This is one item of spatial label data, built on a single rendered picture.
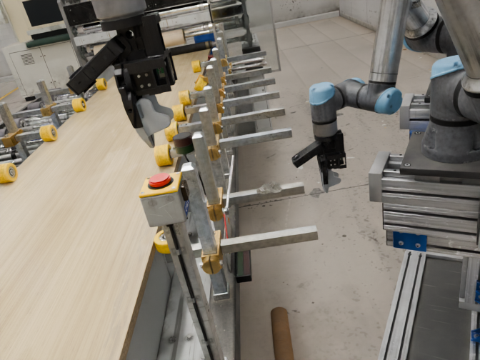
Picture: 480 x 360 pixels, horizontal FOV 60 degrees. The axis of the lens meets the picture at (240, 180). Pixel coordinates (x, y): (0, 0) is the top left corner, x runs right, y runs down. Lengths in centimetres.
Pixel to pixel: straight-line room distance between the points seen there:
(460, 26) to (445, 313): 125
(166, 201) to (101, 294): 42
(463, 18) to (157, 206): 62
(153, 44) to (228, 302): 79
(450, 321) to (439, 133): 94
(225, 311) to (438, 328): 90
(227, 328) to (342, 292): 114
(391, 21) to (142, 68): 76
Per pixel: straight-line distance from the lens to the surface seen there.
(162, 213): 76
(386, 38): 124
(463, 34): 87
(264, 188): 138
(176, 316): 137
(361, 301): 218
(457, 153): 109
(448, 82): 104
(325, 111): 127
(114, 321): 101
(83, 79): 71
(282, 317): 203
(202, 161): 128
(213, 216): 135
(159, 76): 68
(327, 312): 213
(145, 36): 67
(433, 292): 195
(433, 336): 179
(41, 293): 120
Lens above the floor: 155
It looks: 28 degrees down
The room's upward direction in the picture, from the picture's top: 12 degrees counter-clockwise
